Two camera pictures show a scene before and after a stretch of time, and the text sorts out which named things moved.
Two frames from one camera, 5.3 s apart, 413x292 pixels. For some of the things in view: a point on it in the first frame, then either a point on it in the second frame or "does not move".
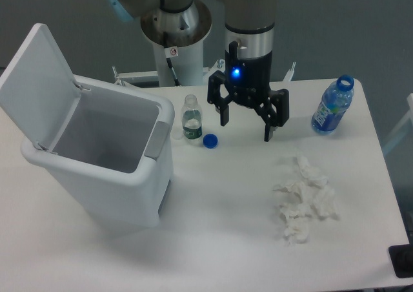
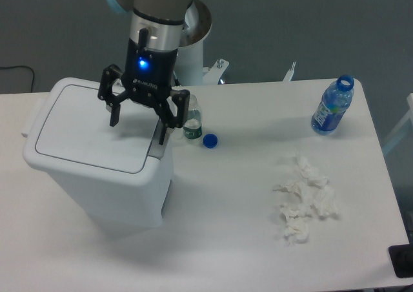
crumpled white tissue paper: [310, 194] does not move
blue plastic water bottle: [335, 101] does not move
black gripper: [249, 81] → [148, 73]
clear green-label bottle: [191, 119] does not move
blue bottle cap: [210, 141] does not move
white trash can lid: [39, 90] → [69, 129]
